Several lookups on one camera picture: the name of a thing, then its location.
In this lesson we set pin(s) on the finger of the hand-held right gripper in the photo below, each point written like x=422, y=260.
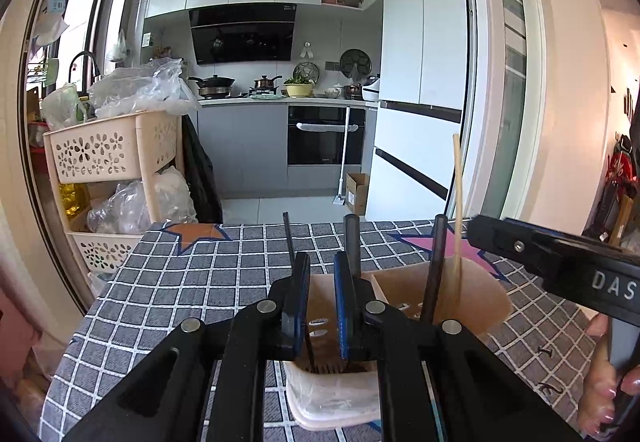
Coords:
x=500, y=237

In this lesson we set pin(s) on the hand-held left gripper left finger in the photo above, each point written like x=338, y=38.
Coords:
x=301, y=302

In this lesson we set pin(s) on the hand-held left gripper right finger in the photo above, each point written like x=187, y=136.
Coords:
x=342, y=307

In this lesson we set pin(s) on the plain wooden chopstick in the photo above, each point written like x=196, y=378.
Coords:
x=457, y=197

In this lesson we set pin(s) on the beige plastic utensil holder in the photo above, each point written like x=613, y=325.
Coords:
x=475, y=292

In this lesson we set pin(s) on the black plastic fork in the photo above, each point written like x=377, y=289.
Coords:
x=351, y=242

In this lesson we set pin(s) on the person's right hand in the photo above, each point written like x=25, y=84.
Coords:
x=595, y=382

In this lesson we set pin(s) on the grey chequered star tablecloth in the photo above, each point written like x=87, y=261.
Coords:
x=210, y=282

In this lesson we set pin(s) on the small cardboard box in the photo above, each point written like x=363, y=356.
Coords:
x=357, y=194

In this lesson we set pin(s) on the white stick mop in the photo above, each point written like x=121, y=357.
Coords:
x=342, y=162

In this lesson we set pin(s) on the black built-in oven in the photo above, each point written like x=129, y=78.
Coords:
x=320, y=144

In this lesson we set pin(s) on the black plastic bag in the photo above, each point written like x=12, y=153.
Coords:
x=200, y=177

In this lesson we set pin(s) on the grey kitchen base cabinets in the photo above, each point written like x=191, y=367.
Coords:
x=245, y=147

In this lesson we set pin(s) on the white refrigerator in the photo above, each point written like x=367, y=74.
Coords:
x=420, y=72

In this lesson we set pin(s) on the white rice cooker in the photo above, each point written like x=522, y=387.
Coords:
x=371, y=91

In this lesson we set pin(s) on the crumpled clear plastic bags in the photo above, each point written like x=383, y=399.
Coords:
x=130, y=207

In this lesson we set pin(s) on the dark brown cooking pot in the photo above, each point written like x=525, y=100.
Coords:
x=353, y=92

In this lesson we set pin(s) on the small white bowl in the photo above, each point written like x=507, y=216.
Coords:
x=332, y=93

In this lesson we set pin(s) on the yellow bowl of greens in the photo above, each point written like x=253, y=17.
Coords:
x=299, y=89

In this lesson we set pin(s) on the steel pot with lid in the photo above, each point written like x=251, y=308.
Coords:
x=266, y=84

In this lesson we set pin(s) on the dark round divided tray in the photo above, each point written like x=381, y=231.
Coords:
x=355, y=59

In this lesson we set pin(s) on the round patterned plate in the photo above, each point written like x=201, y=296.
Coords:
x=306, y=70

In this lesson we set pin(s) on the black wok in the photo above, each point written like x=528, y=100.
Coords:
x=215, y=83

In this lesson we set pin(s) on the yellow cooking oil bottle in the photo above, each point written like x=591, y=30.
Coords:
x=74, y=199

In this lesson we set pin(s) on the beige plastic storage rack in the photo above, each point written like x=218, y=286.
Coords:
x=90, y=152

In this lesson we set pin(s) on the clear plastic bags pile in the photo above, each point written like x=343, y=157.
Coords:
x=140, y=89

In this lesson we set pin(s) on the black range hood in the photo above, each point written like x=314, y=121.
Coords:
x=240, y=34

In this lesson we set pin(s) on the white green plastic bag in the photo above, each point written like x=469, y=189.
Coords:
x=62, y=107

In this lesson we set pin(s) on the hanging white plastic bag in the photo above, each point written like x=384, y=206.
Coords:
x=117, y=49

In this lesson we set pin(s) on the black kitchen faucet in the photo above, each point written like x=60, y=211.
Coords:
x=82, y=57

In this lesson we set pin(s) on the kitchen window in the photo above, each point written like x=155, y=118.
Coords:
x=75, y=22

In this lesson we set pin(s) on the white sliding door frame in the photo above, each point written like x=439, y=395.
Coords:
x=530, y=72

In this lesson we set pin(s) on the white wall hook ribbon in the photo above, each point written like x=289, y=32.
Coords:
x=306, y=49

